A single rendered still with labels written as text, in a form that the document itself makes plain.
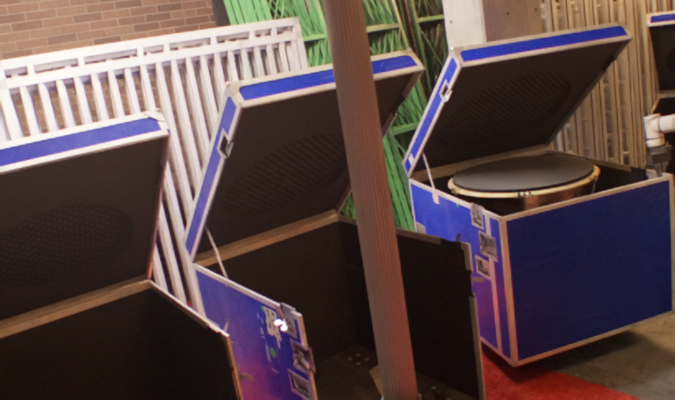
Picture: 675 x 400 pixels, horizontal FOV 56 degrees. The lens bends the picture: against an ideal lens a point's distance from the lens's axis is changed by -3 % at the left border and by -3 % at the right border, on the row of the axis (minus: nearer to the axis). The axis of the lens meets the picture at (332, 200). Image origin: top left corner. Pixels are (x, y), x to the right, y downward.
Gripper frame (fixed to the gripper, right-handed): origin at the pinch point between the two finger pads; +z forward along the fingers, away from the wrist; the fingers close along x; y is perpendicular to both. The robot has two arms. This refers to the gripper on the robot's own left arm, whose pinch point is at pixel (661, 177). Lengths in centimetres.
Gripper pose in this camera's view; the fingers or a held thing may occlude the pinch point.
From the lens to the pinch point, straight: 383.4
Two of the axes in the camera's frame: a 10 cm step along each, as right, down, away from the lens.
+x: -9.5, 2.1, -2.3
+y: -2.4, -0.2, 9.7
